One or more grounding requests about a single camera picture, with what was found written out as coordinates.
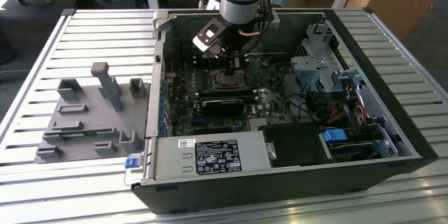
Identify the green motherboard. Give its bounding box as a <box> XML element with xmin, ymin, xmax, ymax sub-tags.
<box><xmin>162</xmin><ymin>52</ymin><xmax>306</xmax><ymax>137</ymax></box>

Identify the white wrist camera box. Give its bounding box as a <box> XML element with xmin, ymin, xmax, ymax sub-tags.
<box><xmin>191</xmin><ymin>16</ymin><xmax>231</xmax><ymax>58</ymax></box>

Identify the black graphics card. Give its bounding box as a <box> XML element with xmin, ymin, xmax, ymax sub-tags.
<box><xmin>201</xmin><ymin>97</ymin><xmax>247</xmax><ymax>119</ymax></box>

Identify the grey power supply unit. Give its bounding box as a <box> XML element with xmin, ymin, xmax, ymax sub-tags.
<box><xmin>150</xmin><ymin>130</ymin><xmax>275</xmax><ymax>180</ymax></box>

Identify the silver cpu socket cover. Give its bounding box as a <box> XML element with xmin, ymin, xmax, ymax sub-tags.
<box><xmin>213</xmin><ymin>69</ymin><xmax>245</xmax><ymax>88</ymax></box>

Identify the cpu socket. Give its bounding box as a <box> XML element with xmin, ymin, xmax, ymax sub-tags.
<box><xmin>209</xmin><ymin>68</ymin><xmax>247</xmax><ymax>90</ymax></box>

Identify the blue disk carrier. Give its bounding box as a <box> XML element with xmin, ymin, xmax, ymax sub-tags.
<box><xmin>323</xmin><ymin>129</ymin><xmax>349</xmax><ymax>144</ymax></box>

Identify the grey parts rack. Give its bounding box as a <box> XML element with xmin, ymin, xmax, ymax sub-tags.
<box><xmin>34</xmin><ymin>61</ymin><xmax>153</xmax><ymax>165</ymax></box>

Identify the yellow red wire bundle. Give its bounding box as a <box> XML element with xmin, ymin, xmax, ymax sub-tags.
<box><xmin>329</xmin><ymin>84</ymin><xmax>370</xmax><ymax>126</ymax></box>

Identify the green ram stick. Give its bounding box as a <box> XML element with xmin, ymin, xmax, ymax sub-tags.
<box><xmin>61</xmin><ymin>129</ymin><xmax>99</xmax><ymax>138</ymax></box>

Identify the black open pc case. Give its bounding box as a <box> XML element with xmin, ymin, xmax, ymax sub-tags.
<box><xmin>130</xmin><ymin>8</ymin><xmax>441</xmax><ymax>215</ymax></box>

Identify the silver chipset heatsink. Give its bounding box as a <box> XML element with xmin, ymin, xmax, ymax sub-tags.
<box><xmin>249</xmin><ymin>118</ymin><xmax>269</xmax><ymax>131</ymax></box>

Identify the black cable bundle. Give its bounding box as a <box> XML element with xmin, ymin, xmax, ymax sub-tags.
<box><xmin>287</xmin><ymin>90</ymin><xmax>333</xmax><ymax>126</ymax></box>

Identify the silver drive cage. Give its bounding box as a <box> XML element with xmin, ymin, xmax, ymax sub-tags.
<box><xmin>290</xmin><ymin>23</ymin><xmax>369</xmax><ymax>94</ymax></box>

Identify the blue case latch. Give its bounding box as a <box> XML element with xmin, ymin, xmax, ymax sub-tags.
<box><xmin>125</xmin><ymin>155</ymin><xmax>142</xmax><ymax>169</ymax></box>

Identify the black plastic shroud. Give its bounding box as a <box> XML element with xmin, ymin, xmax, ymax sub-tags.
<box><xmin>262</xmin><ymin>122</ymin><xmax>334</xmax><ymax>168</ymax></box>

